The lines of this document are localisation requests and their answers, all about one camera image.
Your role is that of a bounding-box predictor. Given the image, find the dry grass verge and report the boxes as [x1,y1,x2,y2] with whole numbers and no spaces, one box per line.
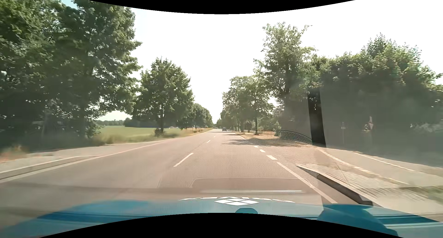
[92,128,212,146]
[235,131,281,140]

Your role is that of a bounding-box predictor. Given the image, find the grey asphalt road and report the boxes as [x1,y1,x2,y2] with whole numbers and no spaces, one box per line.
[0,128,443,222]

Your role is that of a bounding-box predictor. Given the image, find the road markings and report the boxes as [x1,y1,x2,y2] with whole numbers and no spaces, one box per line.
[0,129,417,204]

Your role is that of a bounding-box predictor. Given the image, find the green grass field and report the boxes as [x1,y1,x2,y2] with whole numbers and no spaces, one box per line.
[96,125,194,139]

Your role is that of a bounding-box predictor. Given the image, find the car's own bonnet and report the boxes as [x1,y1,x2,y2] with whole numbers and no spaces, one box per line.
[0,196,443,238]

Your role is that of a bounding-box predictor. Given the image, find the kerbed traffic island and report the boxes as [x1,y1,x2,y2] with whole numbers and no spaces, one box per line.
[297,163,409,207]

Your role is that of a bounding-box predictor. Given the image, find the row of trees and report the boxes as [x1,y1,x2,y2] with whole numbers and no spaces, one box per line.
[0,0,214,149]
[216,22,443,152]

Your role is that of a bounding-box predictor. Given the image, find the grey paved pavement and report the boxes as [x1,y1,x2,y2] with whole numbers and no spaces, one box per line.
[0,141,163,180]

